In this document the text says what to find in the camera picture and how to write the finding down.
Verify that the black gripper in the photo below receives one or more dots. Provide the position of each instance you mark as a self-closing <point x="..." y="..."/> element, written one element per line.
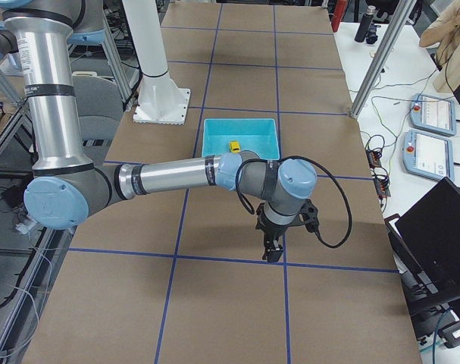
<point x="273" y="230"/>

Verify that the yellow beetle toy car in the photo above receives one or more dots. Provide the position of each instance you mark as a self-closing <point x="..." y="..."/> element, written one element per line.
<point x="234" y="146"/>

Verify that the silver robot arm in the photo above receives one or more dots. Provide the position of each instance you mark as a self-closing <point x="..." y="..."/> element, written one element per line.
<point x="67" y="187"/>

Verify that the teal plastic bin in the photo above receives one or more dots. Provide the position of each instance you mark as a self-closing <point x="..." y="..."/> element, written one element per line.
<point x="258" y="135"/>

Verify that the orange black electronics board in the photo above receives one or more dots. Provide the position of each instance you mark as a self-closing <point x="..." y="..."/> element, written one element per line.
<point x="373" y="158"/>

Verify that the black laptop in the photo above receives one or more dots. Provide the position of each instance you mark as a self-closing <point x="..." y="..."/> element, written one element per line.
<point x="426" y="239"/>

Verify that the lower teach pendant tablet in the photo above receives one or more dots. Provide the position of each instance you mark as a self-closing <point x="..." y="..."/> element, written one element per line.
<point x="428" y="155"/>

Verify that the teach pendant tablet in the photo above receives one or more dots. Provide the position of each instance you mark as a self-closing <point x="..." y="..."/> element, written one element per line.
<point x="433" y="114"/>
<point x="428" y="155"/>

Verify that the upper teach pendant tablet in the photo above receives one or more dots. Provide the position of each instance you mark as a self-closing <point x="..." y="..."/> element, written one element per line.
<point x="433" y="114"/>

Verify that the grey office chair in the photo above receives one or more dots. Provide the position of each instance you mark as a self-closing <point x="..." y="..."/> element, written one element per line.
<point x="99" y="105"/>

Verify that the black water bottle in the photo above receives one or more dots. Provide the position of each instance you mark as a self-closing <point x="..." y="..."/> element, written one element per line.
<point x="365" y="23"/>

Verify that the red fire extinguisher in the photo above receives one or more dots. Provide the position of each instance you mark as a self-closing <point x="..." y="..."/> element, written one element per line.
<point x="338" y="13"/>

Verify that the person in beige coat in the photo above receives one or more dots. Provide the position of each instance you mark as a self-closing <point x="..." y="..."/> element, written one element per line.
<point x="444" y="31"/>

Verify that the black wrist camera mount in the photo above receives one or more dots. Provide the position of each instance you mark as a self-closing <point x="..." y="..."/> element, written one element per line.
<point x="308" y="216"/>

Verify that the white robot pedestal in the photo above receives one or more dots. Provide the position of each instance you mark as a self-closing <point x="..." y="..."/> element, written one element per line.
<point x="160" y="100"/>

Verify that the aluminium frame post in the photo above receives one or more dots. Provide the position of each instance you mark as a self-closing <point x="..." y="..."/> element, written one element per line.
<point x="393" y="30"/>

